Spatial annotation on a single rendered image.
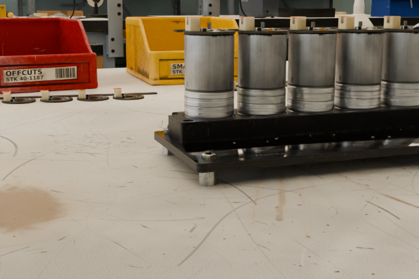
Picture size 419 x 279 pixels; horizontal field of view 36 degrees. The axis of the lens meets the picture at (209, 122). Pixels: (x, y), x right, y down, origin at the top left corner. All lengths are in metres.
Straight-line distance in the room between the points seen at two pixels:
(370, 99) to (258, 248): 0.16
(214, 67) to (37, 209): 0.11
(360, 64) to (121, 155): 0.13
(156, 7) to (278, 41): 4.68
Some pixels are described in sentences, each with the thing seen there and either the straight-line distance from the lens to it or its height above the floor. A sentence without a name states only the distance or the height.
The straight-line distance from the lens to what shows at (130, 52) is 0.69.
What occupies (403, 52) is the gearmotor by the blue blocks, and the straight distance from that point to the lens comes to 0.36.
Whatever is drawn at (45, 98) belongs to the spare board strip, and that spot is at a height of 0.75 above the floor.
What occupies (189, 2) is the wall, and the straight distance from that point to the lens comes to 5.10.
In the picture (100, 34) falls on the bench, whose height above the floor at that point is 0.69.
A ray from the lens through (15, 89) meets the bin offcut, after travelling 0.56.
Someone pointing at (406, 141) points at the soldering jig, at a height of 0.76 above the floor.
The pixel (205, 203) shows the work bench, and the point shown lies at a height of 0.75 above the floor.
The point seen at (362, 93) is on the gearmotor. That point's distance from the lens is 0.34.
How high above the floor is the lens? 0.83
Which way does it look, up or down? 11 degrees down
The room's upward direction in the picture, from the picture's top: straight up
